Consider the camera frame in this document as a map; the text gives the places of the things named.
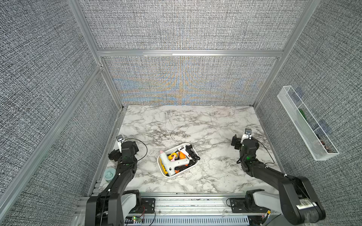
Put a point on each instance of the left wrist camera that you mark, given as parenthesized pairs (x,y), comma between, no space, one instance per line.
(120,140)

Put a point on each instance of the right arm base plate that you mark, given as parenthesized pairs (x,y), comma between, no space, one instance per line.
(245,205)

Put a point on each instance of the yellow glue gun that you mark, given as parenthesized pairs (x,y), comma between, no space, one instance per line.
(171,157)

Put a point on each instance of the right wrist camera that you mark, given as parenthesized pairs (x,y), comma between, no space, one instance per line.
(247,133)

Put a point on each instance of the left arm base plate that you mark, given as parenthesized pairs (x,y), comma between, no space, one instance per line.
(146,206)

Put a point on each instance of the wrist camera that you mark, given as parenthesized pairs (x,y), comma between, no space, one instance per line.
(120,140)
(247,133)

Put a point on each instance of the white pink glue gun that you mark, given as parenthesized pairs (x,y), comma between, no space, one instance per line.
(171,165)

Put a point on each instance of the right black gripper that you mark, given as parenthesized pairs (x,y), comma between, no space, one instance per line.
(237,141)

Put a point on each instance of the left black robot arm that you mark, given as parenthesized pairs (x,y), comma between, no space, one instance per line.
(112,206)

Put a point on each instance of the white wire wall basket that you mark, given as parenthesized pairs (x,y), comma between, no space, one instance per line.
(311,132)

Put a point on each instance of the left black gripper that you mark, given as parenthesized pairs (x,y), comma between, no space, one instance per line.
(115,155)

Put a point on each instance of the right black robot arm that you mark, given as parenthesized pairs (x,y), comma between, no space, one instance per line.
(297,200)

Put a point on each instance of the white orange glue gun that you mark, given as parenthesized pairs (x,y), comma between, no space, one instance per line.
(189,152)

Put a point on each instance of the white plastic storage box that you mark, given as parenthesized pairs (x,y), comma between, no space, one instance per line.
(180,155)

